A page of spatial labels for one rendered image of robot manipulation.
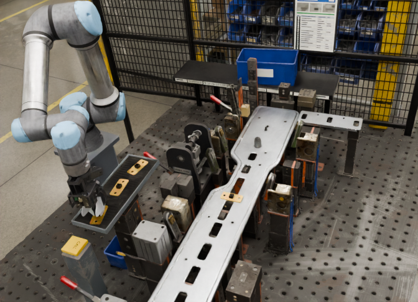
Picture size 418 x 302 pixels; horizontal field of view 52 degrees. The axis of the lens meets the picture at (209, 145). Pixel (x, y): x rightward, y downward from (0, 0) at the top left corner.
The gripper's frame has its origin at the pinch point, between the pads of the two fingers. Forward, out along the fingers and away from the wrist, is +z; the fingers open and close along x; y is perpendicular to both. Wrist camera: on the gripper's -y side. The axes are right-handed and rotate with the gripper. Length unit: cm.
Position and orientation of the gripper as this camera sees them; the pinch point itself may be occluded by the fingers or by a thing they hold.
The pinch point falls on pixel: (97, 210)
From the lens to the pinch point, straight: 147.9
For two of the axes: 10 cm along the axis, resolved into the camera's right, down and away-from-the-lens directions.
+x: 9.9, 0.1, -1.6
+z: 0.9, 7.9, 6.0
